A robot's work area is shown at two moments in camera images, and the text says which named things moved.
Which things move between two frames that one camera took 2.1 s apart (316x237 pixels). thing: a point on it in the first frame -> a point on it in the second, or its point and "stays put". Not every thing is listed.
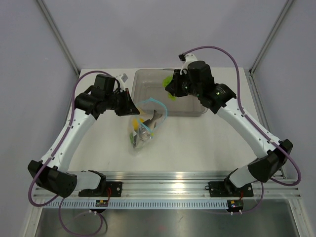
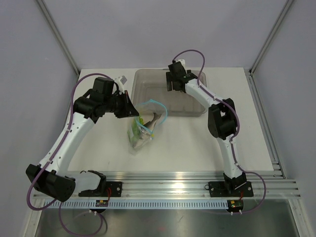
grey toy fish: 145,130 stays put
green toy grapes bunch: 166,81 -> 134,133
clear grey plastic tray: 148,84 stays put
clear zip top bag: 153,114 stays put
